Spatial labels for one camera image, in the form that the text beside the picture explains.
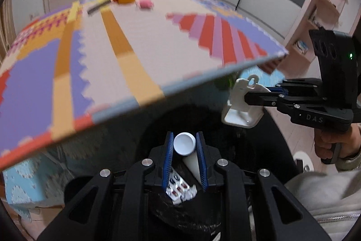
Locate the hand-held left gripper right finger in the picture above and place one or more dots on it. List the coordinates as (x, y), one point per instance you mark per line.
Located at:
(201, 159)

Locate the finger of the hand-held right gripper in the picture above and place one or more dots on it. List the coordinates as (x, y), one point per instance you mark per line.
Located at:
(262, 99)
(277, 89)

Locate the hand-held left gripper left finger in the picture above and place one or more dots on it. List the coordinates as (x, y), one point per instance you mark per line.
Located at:
(168, 156)

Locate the white plastic bottle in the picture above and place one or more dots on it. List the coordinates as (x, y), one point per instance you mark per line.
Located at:
(184, 143)

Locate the white plastic holder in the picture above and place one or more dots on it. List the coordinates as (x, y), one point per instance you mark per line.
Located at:
(239, 114)

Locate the silver pill blister pack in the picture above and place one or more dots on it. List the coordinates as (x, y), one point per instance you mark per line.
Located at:
(176, 184)

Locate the trash bin with black bag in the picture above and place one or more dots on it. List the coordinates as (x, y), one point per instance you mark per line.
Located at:
(203, 116)

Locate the person's right forearm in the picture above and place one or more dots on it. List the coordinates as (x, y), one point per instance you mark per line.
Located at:
(349, 163)

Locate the person's right hand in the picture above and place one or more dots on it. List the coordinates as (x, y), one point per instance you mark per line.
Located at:
(323, 146)

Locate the stack of books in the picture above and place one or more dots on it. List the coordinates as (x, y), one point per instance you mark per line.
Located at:
(301, 46)

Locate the white round object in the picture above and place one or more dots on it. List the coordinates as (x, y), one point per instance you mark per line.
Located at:
(303, 157)

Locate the light wooden bookshelf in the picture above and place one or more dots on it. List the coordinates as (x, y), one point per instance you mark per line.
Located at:
(324, 3)

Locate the colourful foam mat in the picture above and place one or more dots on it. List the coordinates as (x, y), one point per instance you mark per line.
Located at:
(112, 60)

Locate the person's grey jacket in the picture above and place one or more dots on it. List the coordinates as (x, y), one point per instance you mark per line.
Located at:
(324, 201)

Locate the small pink ball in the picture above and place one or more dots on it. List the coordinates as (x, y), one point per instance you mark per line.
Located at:
(145, 3)

